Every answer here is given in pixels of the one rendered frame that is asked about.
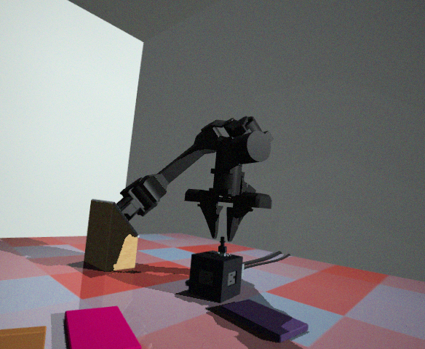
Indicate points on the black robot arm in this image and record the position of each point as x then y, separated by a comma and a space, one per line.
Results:
247, 144

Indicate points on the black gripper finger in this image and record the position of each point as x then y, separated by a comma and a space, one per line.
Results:
211, 214
234, 218

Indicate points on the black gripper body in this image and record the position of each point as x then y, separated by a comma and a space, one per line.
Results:
227, 180

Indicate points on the magenta rectangular block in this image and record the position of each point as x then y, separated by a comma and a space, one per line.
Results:
99, 328

